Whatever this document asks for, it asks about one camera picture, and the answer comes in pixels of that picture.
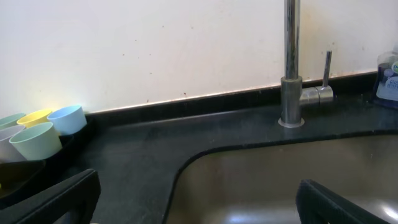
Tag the blue soap bottle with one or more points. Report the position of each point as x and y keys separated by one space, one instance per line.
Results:
x=388 y=90

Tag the yellow cup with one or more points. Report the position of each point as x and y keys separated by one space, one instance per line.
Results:
x=32 y=118

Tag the steel tap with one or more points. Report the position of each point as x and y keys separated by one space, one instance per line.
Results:
x=291 y=99

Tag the grey cup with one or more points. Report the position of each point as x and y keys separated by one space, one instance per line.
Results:
x=9 y=149

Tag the steel sink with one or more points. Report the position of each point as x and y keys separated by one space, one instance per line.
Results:
x=248 y=174

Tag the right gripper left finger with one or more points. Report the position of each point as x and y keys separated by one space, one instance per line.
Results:
x=46 y=202

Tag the light green cup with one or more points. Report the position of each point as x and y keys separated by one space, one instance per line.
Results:
x=38 y=144

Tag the black tray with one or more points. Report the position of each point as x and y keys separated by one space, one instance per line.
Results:
x=73 y=146

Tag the blue cup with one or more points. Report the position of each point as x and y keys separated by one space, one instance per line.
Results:
x=70 y=121

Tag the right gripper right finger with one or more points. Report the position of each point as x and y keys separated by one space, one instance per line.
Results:
x=323 y=205

